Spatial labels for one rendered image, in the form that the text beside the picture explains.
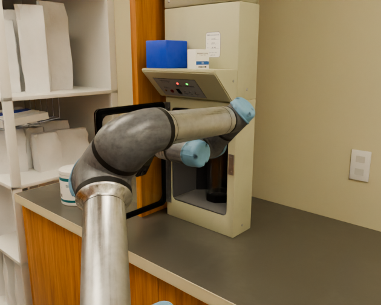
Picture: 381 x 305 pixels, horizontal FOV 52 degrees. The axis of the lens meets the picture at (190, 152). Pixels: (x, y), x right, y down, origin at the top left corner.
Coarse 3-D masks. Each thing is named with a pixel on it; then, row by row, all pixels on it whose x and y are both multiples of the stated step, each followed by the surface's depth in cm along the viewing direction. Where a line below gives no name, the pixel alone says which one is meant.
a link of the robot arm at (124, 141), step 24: (120, 120) 77; (144, 120) 77; (168, 120) 80; (192, 120) 88; (216, 120) 95; (240, 120) 104; (96, 144) 77; (120, 144) 75; (144, 144) 76; (168, 144) 81; (120, 168) 77
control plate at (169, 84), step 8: (160, 80) 132; (168, 80) 129; (176, 80) 126; (184, 80) 124; (192, 80) 121; (168, 88) 134; (176, 88) 131; (184, 88) 128; (192, 88) 126; (200, 88) 123; (192, 96) 130; (200, 96) 127
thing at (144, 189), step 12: (108, 120) 124; (156, 168) 144; (132, 180) 136; (144, 180) 140; (156, 180) 145; (132, 192) 137; (144, 192) 141; (156, 192) 146; (132, 204) 138; (144, 204) 142
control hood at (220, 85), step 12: (144, 72) 133; (156, 72) 128; (168, 72) 125; (180, 72) 121; (192, 72) 118; (204, 72) 115; (216, 72) 113; (228, 72) 117; (156, 84) 136; (204, 84) 120; (216, 84) 117; (228, 84) 118; (180, 96) 134; (216, 96) 123; (228, 96) 119
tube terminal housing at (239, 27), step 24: (168, 24) 136; (192, 24) 129; (216, 24) 123; (240, 24) 118; (192, 48) 131; (240, 48) 120; (240, 72) 122; (168, 96) 142; (240, 96) 124; (240, 144) 128; (240, 168) 130; (240, 192) 133; (192, 216) 145; (216, 216) 137; (240, 216) 135
